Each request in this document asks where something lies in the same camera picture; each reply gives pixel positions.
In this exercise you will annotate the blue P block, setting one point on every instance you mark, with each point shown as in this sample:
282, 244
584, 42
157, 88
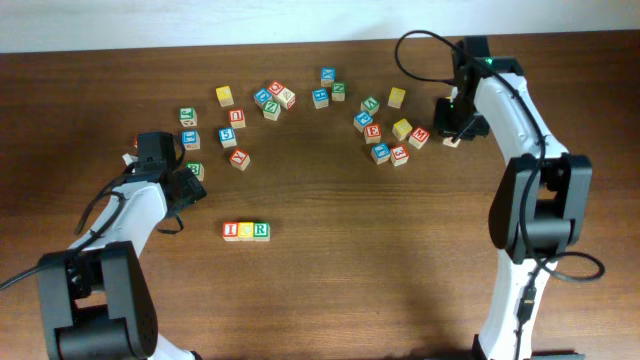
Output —
361, 120

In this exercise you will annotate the red E block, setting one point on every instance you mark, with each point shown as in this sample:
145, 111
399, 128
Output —
372, 133

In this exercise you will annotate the red number block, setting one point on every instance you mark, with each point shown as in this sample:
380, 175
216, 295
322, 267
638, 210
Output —
230, 231

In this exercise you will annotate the red U block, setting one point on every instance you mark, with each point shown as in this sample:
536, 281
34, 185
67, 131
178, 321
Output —
237, 118

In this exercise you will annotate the red A block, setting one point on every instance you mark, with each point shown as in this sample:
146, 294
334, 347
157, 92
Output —
451, 142

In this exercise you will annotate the red K block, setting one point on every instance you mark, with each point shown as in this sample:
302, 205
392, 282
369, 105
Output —
239, 159

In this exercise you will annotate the blue H block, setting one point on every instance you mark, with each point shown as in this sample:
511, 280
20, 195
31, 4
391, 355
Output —
320, 98

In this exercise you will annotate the green J block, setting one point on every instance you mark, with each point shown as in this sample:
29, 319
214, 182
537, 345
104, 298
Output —
188, 116

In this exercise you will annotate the green R block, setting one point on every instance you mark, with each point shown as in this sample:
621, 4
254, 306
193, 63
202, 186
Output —
262, 231

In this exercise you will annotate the tilted red-edged block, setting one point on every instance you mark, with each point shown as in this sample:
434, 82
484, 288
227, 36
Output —
286, 98

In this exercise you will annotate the blue T block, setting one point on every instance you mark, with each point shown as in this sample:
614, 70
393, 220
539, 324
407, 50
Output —
380, 153

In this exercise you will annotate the blue 5 block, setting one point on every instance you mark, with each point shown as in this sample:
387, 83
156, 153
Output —
227, 137

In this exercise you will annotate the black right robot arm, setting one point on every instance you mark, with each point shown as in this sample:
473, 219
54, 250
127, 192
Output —
539, 207

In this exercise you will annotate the yellow block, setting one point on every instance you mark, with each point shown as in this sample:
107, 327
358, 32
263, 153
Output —
246, 231
224, 96
396, 97
402, 129

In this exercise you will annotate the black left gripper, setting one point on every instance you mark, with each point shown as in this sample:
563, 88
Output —
191, 188

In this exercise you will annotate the blue I block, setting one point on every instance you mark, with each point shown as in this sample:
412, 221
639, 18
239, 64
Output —
191, 140

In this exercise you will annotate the green V block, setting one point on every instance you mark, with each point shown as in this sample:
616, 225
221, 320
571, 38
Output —
370, 105

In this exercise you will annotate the green Z block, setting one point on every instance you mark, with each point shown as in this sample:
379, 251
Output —
271, 110

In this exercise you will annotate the blue X block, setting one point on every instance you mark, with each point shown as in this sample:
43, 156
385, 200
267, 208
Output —
328, 76

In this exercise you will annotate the red 3 block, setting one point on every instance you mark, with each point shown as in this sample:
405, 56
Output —
399, 155

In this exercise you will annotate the green B block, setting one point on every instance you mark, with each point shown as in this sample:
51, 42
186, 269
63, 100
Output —
197, 169

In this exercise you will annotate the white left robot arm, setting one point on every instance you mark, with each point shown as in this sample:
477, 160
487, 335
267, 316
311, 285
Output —
94, 299

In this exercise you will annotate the red M block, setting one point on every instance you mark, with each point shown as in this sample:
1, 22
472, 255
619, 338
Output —
419, 137

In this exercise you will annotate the red C block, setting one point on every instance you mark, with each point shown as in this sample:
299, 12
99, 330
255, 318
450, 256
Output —
275, 89

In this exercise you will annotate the blue D block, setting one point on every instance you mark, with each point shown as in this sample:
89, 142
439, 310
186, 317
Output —
261, 97

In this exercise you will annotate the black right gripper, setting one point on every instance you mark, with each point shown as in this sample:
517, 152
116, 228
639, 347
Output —
440, 123

